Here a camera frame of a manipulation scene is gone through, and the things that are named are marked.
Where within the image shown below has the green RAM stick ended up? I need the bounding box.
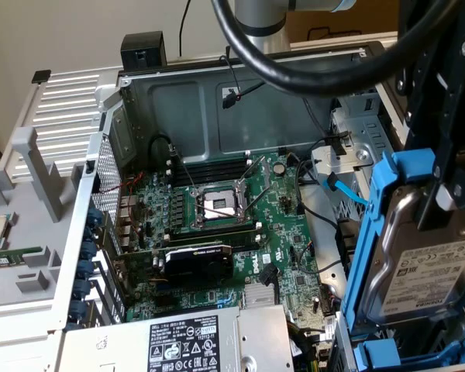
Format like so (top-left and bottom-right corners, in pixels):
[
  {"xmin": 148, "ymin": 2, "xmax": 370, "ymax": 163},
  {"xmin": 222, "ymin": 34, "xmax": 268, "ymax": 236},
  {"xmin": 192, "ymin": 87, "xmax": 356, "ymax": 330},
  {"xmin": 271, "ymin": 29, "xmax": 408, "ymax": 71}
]
[{"xmin": 0, "ymin": 246, "xmax": 43, "ymax": 269}]

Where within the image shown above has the braided power wire bundle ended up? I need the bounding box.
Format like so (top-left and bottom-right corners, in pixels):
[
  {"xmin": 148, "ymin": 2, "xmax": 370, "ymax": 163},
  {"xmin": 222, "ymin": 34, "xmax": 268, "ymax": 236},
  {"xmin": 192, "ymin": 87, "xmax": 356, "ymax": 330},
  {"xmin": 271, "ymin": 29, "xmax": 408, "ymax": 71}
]
[{"xmin": 288, "ymin": 323, "xmax": 322, "ymax": 372}]

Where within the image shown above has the grey parts rack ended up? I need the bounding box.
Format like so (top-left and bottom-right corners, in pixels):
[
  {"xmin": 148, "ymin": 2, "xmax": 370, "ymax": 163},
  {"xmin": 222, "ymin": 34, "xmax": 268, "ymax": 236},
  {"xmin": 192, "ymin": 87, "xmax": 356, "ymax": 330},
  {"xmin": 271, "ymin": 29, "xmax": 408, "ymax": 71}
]
[{"xmin": 0, "ymin": 126, "xmax": 98, "ymax": 315}]

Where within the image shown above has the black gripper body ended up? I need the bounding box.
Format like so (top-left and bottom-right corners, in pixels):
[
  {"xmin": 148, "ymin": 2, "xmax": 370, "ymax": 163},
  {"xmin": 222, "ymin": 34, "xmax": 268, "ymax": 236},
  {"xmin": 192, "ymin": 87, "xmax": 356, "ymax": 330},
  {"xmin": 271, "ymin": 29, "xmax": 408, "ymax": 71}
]
[{"xmin": 397, "ymin": 0, "xmax": 465, "ymax": 74}]

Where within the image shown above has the black box on bracket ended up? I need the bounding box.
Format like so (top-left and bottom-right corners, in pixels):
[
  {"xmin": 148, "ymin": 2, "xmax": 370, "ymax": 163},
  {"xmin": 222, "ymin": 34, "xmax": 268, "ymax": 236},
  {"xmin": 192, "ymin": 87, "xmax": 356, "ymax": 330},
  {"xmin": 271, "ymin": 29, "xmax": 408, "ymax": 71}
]
[{"xmin": 120, "ymin": 31, "xmax": 167, "ymax": 71}]

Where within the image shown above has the thin black wire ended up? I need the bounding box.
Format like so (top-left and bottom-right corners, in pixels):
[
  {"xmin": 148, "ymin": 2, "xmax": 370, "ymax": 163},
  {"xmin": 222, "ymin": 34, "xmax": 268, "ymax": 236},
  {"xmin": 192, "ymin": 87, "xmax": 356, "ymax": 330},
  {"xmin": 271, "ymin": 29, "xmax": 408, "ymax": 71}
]
[{"xmin": 177, "ymin": 0, "xmax": 193, "ymax": 57}]

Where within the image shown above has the black wire with black plug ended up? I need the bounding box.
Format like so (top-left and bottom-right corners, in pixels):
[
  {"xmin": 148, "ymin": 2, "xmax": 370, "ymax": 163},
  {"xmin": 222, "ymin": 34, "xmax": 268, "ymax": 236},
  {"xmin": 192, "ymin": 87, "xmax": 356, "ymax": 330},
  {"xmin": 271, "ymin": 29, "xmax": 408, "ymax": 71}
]
[{"xmin": 221, "ymin": 79, "xmax": 352, "ymax": 156}]

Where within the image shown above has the metal disk bay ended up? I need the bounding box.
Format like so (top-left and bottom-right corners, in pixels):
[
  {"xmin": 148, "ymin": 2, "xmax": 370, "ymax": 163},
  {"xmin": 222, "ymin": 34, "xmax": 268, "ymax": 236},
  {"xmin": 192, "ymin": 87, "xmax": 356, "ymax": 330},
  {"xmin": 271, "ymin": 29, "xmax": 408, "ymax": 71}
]
[{"xmin": 331, "ymin": 301, "xmax": 465, "ymax": 372}]

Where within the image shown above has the silver chipset heatsink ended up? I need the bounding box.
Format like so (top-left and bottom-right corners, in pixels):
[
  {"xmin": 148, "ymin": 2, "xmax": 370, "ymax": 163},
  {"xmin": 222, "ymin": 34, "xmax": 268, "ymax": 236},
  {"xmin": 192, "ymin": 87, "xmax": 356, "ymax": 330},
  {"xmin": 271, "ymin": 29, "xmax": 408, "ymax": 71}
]
[{"xmin": 243, "ymin": 284, "xmax": 275, "ymax": 310}]

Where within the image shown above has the blue disk carrier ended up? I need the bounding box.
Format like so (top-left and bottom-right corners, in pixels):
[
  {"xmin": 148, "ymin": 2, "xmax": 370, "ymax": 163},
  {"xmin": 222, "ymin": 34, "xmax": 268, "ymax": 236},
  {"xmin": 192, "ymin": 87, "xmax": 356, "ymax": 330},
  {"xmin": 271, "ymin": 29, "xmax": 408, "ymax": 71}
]
[{"xmin": 352, "ymin": 336, "xmax": 465, "ymax": 367}]

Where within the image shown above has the metal optical drive cage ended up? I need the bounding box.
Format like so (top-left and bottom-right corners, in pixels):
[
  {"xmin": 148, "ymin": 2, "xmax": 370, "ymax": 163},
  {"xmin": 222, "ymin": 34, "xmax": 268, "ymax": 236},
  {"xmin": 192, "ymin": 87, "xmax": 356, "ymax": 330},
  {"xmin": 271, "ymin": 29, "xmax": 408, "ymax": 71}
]
[{"xmin": 309, "ymin": 88, "xmax": 410, "ymax": 212}]

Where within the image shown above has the black graphics card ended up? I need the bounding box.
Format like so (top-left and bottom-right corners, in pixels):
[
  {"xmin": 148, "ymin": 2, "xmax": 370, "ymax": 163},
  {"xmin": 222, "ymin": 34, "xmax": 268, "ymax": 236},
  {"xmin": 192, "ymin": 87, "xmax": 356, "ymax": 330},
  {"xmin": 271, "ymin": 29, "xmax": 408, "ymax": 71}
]
[{"xmin": 112, "ymin": 242, "xmax": 234, "ymax": 290}]

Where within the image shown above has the CPU socket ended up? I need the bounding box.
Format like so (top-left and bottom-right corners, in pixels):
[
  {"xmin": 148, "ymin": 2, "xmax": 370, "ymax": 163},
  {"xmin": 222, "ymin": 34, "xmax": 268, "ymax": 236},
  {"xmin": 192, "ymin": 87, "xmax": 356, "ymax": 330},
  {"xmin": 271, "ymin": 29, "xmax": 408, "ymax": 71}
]
[{"xmin": 189, "ymin": 154, "xmax": 274, "ymax": 236}]

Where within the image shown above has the open grey PC case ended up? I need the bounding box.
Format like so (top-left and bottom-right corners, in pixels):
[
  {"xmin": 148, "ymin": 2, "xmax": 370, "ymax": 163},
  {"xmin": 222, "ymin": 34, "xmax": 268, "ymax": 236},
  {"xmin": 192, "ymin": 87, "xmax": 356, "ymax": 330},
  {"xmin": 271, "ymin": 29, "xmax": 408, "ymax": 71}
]
[{"xmin": 48, "ymin": 40, "xmax": 465, "ymax": 372}]

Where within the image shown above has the blue SATA wire black plug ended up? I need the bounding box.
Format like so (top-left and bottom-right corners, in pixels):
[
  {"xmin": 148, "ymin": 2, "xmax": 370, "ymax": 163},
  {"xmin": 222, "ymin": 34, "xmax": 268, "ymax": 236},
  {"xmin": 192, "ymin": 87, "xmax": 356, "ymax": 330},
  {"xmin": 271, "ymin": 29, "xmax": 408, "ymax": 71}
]
[{"xmin": 323, "ymin": 172, "xmax": 370, "ymax": 207}]

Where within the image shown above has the green motherboard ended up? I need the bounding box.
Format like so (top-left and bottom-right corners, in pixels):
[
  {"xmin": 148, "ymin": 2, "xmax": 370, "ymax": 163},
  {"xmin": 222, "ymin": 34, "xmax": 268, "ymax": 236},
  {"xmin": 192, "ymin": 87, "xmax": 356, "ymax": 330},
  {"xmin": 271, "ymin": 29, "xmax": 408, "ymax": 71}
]
[{"xmin": 115, "ymin": 150, "xmax": 336, "ymax": 350}]

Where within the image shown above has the brown cardboard box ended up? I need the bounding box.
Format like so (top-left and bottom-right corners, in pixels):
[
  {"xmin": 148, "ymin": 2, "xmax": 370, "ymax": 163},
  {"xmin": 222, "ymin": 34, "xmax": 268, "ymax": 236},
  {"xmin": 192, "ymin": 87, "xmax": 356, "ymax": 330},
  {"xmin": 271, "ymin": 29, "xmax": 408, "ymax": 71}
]
[{"xmin": 286, "ymin": 11, "xmax": 400, "ymax": 43}]

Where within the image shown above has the metal locking lever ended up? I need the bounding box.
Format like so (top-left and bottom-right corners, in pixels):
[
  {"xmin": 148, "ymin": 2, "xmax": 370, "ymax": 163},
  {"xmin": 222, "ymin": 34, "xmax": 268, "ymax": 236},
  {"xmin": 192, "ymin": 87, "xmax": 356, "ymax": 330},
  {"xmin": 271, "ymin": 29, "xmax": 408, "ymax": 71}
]
[{"xmin": 169, "ymin": 143, "xmax": 198, "ymax": 195}]

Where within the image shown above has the grey power supply unit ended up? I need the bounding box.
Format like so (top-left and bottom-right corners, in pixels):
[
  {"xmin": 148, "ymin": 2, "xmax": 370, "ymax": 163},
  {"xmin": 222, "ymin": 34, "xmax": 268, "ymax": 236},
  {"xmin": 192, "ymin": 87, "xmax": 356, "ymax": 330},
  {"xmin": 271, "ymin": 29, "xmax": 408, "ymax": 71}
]
[{"xmin": 61, "ymin": 304, "xmax": 295, "ymax": 372}]

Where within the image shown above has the metal socket cover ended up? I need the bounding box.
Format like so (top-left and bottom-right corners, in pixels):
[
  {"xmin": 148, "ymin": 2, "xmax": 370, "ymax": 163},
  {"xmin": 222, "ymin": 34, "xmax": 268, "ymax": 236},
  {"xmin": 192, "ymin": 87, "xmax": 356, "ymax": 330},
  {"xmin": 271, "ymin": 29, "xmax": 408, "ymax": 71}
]
[{"xmin": 236, "ymin": 155, "xmax": 273, "ymax": 218}]

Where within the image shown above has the hard disk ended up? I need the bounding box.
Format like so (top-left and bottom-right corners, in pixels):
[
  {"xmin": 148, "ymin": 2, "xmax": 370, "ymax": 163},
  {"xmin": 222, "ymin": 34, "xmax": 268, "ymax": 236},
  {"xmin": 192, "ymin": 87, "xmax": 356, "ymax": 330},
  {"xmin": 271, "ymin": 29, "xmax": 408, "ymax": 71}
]
[{"xmin": 340, "ymin": 150, "xmax": 465, "ymax": 334}]

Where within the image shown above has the black RAM slot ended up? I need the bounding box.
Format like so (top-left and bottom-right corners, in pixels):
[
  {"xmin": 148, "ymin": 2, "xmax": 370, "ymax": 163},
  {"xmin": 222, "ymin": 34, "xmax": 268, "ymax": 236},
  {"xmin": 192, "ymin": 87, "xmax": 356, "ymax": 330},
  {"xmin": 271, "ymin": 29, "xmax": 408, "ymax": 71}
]
[
  {"xmin": 165, "ymin": 166, "xmax": 253, "ymax": 187},
  {"xmin": 170, "ymin": 232, "xmax": 263, "ymax": 253},
  {"xmin": 166, "ymin": 157, "xmax": 253, "ymax": 175},
  {"xmin": 166, "ymin": 222, "xmax": 263, "ymax": 239}
]

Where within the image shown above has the black power plug wire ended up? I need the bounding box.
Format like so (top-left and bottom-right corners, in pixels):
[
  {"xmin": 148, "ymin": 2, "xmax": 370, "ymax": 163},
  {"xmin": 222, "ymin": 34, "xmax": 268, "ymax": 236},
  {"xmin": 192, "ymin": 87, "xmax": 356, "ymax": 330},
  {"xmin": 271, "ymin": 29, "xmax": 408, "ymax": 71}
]
[{"xmin": 260, "ymin": 265, "xmax": 277, "ymax": 305}]

